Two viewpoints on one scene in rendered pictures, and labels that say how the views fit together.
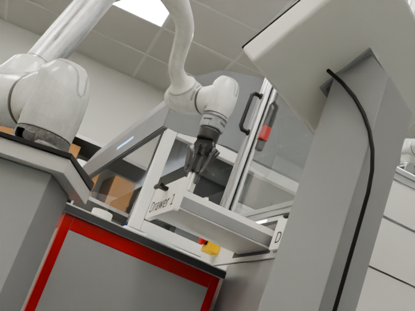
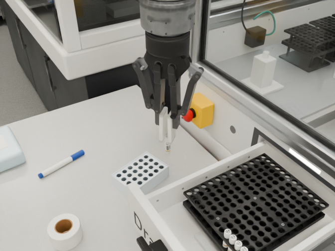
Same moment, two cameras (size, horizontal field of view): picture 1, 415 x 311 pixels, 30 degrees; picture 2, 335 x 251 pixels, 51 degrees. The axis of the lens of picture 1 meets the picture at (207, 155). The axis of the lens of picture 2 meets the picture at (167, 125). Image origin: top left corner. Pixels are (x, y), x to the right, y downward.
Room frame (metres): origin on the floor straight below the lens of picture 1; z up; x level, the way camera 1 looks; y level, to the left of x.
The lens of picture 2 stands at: (2.04, 0.17, 1.44)
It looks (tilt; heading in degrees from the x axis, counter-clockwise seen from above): 38 degrees down; 345
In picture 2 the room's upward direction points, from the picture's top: straight up
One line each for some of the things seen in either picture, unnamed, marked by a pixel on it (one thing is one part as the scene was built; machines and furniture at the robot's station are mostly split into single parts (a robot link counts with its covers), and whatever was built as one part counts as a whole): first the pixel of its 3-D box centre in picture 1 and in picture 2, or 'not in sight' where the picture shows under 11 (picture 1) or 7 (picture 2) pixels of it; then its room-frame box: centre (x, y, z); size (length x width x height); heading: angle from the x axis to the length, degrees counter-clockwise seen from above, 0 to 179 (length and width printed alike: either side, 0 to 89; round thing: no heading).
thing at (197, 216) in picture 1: (222, 228); (255, 208); (2.44, -0.13, 0.86); 0.40 x 0.26 x 0.06; 106
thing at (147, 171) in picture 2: (154, 244); (140, 175); (2.68, 0.07, 0.78); 0.12 x 0.08 x 0.04; 121
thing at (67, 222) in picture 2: (100, 217); (65, 231); (2.55, 0.26, 0.78); 0.07 x 0.07 x 0.04
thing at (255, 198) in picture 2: not in sight; (252, 208); (2.44, -0.12, 0.87); 0.22 x 0.18 x 0.06; 106
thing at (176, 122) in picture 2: (199, 177); (180, 117); (2.56, 0.00, 1.03); 0.03 x 0.01 x 0.05; 55
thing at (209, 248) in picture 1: (211, 243); (198, 110); (2.78, -0.13, 0.88); 0.07 x 0.05 x 0.07; 16
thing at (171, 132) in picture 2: (192, 183); (171, 126); (2.57, 0.01, 1.01); 0.03 x 0.01 x 0.07; 145
